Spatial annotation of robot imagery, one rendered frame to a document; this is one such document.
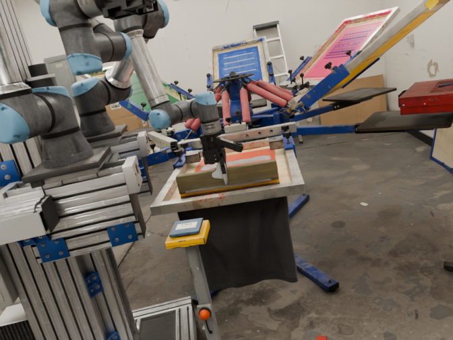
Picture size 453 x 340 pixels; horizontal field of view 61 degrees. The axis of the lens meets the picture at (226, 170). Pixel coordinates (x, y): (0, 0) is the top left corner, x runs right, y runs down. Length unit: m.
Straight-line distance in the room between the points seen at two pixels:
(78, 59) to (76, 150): 0.36
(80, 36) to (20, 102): 0.27
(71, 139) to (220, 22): 4.99
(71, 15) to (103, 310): 1.18
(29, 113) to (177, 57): 5.11
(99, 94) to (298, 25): 4.64
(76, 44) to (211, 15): 5.17
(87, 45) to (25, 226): 0.53
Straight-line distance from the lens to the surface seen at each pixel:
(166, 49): 6.20
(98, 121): 1.72
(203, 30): 6.10
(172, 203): 1.46
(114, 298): 1.71
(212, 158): 1.48
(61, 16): 1.00
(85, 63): 0.98
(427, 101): 2.12
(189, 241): 1.24
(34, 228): 1.21
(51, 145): 1.25
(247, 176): 1.51
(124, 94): 1.82
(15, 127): 1.12
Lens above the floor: 1.49
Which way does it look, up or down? 17 degrees down
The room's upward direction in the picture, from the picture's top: 11 degrees counter-clockwise
